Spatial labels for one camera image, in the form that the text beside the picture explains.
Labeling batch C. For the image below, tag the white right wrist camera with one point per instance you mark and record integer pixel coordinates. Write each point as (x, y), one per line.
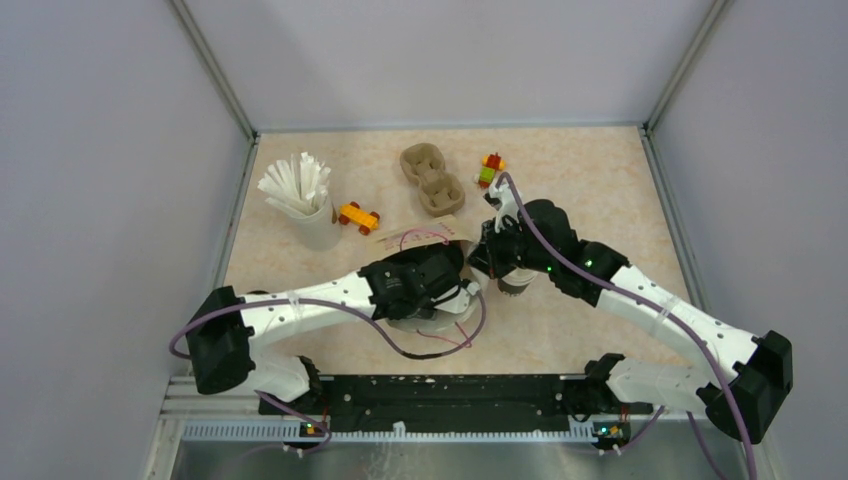
(503, 201)

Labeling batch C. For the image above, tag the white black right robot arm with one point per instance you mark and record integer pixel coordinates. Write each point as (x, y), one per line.
(738, 379)

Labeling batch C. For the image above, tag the red green toy brick car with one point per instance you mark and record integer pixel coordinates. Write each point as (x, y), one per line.
(491, 165)

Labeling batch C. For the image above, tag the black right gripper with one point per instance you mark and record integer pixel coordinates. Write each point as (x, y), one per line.
(487, 256)

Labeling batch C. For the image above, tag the stack of paper cups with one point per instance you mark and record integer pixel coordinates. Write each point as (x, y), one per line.
(516, 282)

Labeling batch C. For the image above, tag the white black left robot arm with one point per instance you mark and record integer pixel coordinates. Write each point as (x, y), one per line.
(229, 338)

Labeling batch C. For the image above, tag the yellow toy brick car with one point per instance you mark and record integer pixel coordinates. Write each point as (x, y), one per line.
(352, 213)

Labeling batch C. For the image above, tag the kraft pink paper bag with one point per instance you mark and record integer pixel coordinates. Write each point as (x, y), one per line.
(417, 235)

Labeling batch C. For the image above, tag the brown cardboard cup carrier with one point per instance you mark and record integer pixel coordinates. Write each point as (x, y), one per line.
(439, 192)

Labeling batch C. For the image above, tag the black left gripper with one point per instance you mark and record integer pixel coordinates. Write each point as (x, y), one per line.
(424, 255)

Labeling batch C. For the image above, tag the white straw holder cup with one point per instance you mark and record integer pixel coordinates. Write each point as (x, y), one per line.
(320, 231)

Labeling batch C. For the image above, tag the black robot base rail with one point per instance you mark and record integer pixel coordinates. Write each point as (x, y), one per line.
(571, 395)

